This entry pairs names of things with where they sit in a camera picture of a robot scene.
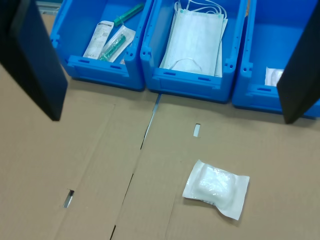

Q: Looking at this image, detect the blue bin with cotton packets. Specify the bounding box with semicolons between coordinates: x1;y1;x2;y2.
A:
231;0;320;120

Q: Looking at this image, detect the green syringe in clear wrapper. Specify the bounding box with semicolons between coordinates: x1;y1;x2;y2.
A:
97;24;137;63

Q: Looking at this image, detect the blue bin with masks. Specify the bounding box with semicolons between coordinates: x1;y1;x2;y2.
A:
140;0;248;104

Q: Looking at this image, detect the loose green syringe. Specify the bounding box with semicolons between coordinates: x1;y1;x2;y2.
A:
113;2;145;27

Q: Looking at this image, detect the white cotton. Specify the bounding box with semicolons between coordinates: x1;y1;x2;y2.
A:
181;159;251;221

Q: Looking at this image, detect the brown cardboard sheet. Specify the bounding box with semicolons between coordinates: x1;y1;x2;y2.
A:
0;12;161;240
109;93;320;240

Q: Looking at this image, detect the stack of white face masks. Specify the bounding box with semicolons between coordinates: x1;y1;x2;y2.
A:
159;1;229;78

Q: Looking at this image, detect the blue bin with syringes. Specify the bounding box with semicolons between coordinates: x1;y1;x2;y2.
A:
49;0;153;92

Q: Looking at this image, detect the flat clear cotton packet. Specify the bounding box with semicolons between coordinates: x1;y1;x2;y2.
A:
264;66;285;87

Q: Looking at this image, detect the white printed flat packet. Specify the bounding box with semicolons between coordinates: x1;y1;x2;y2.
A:
82;21;115;60

